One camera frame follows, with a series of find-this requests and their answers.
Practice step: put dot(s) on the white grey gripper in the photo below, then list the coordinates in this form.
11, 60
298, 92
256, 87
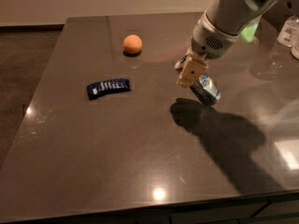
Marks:
209, 42

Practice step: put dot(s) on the silver redbull can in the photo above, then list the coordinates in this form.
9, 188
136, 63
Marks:
205, 90

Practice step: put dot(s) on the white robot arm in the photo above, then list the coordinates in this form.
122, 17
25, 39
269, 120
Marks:
232, 16

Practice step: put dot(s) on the orange fruit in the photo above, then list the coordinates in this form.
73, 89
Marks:
132, 44

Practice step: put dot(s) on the blue snack wrapper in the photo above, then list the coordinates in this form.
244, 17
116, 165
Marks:
106, 87

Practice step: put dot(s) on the clear glass jar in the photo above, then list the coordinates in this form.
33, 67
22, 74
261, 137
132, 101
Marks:
289, 32

